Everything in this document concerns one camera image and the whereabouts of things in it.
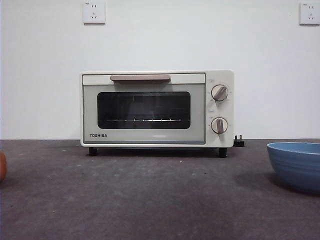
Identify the brown potato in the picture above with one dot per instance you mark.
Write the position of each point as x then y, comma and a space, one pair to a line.
2, 166

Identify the white wall socket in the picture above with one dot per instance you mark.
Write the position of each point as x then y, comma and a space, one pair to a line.
310, 13
94, 12

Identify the black power plug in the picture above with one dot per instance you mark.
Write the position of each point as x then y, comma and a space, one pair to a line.
239, 143

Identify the cream Toshiba toaster oven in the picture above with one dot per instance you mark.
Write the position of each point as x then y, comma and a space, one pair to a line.
220, 75

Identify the blue ribbed bowl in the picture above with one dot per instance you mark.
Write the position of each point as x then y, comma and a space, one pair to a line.
295, 167

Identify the black oven foot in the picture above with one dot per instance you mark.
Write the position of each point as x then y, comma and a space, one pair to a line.
222, 152
92, 151

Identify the cream round oven knob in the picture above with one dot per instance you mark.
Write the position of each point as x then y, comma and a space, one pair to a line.
219, 93
219, 125

